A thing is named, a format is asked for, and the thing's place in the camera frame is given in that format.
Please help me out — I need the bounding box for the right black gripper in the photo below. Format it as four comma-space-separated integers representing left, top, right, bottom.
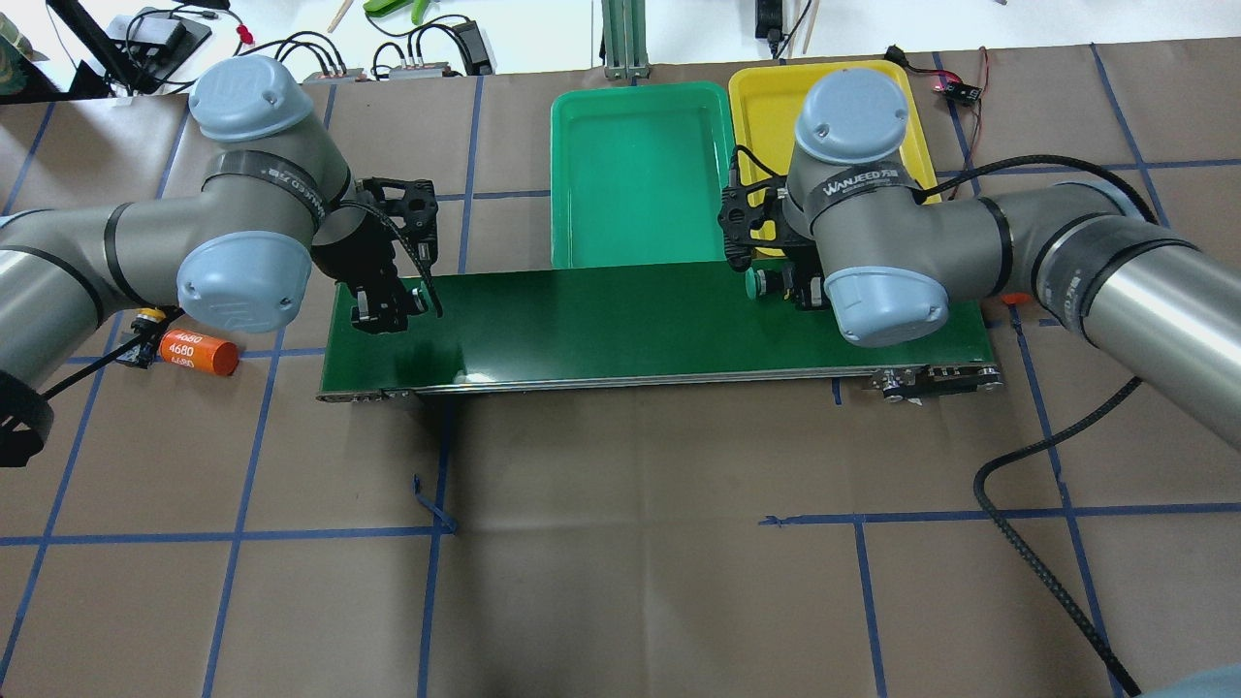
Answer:
779, 243, 831, 312

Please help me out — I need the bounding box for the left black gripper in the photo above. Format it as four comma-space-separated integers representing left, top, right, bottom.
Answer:
310, 204, 429, 334

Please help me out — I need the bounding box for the yellow push button switch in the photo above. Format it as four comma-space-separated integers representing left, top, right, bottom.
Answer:
114, 306, 168, 369

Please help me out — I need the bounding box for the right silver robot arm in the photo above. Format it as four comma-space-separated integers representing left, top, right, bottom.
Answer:
784, 68, 1240, 445

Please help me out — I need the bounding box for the green conveyor belt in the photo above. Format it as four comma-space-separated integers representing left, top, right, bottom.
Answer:
316, 262, 1004, 402

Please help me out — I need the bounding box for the yellow plastic tray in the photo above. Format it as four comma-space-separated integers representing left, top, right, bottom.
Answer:
727, 60, 941, 258

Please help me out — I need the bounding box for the green plastic tray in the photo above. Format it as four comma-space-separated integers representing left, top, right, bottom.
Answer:
550, 82, 733, 270

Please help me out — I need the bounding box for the black power adapter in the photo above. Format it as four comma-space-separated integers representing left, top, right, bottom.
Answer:
449, 19, 493, 76

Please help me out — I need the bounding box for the small circuit board with wires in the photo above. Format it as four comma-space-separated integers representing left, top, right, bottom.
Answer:
934, 79, 984, 106

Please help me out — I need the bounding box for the green handled reacher tool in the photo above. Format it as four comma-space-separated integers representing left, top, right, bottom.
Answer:
364, 0, 441, 26

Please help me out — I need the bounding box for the aluminium frame post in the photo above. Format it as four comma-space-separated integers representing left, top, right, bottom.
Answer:
601, 0, 652, 82

